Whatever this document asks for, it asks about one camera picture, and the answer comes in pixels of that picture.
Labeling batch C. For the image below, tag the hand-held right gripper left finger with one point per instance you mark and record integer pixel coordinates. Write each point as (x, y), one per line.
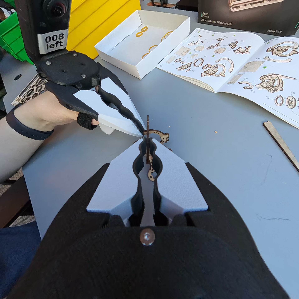
(114, 186)

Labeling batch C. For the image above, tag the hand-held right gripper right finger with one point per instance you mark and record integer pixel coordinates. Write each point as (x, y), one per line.
(182, 186)

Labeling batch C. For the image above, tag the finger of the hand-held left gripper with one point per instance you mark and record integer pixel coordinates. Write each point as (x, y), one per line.
(121, 97)
(100, 109)

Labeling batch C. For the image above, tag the small wooden robot model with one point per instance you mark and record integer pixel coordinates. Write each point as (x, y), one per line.
(147, 126)

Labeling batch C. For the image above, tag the wooden horseshoe model part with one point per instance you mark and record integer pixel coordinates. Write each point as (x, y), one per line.
(166, 138)

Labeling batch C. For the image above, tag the person's left forearm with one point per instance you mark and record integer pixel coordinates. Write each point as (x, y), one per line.
(16, 151)

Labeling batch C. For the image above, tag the dark model kit box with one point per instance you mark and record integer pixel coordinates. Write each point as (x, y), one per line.
(245, 21)

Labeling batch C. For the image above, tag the person's left hand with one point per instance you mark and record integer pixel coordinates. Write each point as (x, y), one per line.
(51, 112)

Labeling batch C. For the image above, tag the white cardboard box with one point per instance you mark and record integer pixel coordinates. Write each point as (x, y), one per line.
(121, 50)

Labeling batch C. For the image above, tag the orange rubber band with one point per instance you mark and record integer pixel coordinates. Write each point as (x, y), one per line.
(150, 47)
(167, 35)
(141, 32)
(143, 55)

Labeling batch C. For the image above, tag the laser-cut plywood sheet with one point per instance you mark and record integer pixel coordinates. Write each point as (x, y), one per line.
(17, 100)

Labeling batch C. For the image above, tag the yellow plastic bin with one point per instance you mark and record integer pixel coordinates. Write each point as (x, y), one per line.
(98, 23)

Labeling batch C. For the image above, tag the green plastic bin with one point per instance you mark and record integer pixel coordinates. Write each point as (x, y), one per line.
(11, 37)

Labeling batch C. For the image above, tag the black wristband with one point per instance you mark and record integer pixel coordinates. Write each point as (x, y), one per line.
(25, 130)

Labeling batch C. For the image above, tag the flat wooden stick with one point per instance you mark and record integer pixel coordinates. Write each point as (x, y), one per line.
(280, 142)

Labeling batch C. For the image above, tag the open instruction booklet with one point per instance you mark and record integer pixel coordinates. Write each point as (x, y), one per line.
(233, 77)

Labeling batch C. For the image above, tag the person's blue trousers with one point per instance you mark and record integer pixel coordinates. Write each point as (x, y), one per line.
(16, 257)

